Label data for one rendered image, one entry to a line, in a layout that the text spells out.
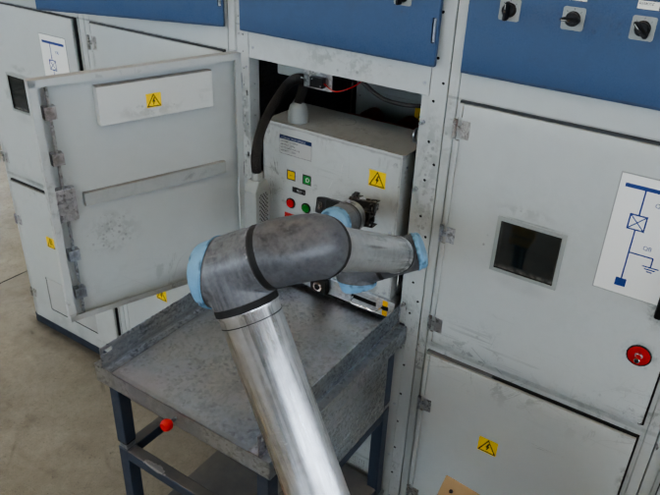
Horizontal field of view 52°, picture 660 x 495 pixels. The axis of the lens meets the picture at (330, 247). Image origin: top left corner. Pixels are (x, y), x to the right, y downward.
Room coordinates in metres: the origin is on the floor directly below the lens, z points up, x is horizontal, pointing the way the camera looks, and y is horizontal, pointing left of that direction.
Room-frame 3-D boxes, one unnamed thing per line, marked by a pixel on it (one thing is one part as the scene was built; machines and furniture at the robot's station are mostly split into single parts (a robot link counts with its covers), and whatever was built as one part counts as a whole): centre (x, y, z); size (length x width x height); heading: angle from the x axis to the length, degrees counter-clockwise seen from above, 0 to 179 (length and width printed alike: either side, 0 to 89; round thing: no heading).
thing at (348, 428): (1.60, 0.20, 0.46); 0.64 x 0.58 x 0.66; 147
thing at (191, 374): (1.60, 0.20, 0.82); 0.68 x 0.62 x 0.06; 147
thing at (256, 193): (1.93, 0.23, 1.14); 0.08 x 0.05 x 0.17; 147
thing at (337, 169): (1.88, 0.02, 1.15); 0.48 x 0.01 x 0.48; 57
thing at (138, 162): (1.90, 0.55, 1.21); 0.63 x 0.07 x 0.74; 128
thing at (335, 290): (1.89, 0.01, 0.89); 0.54 x 0.05 x 0.06; 57
